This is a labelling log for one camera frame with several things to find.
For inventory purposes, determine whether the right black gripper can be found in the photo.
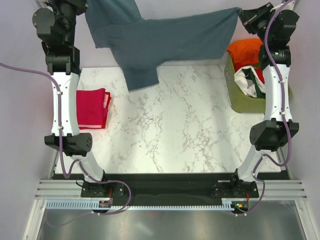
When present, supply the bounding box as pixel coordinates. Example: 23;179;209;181
235;3;276;45

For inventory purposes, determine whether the blue grey t shirt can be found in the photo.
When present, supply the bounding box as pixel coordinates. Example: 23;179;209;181
85;0;240;91

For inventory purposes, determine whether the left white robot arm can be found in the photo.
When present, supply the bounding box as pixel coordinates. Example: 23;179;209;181
32;0;110;197

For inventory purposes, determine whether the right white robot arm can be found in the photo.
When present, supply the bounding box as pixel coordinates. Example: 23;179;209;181
229;0;300;197

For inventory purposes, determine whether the folded red t shirt stack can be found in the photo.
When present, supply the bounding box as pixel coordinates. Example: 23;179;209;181
76;88;112;130

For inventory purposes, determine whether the orange t shirt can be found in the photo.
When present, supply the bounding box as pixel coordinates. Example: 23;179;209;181
226;38;263;65

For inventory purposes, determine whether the red t shirt in basket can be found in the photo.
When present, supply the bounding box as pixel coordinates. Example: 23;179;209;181
254;68;265;85

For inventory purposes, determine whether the white green crumpled t shirt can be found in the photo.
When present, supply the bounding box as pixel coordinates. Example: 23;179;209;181
234;65;266;99

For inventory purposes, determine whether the green plastic basket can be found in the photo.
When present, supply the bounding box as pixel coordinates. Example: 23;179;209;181
224;55;293;121

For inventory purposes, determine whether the right aluminium frame post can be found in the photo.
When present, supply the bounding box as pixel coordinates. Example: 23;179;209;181
289;0;300;11

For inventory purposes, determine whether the aluminium rail profile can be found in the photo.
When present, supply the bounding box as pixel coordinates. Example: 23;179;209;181
35;180;307;200

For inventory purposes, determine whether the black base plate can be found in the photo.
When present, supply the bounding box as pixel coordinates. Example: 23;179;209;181
81;173;259;207

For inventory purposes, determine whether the white slotted cable duct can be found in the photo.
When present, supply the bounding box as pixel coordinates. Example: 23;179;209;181
45;198;249;211

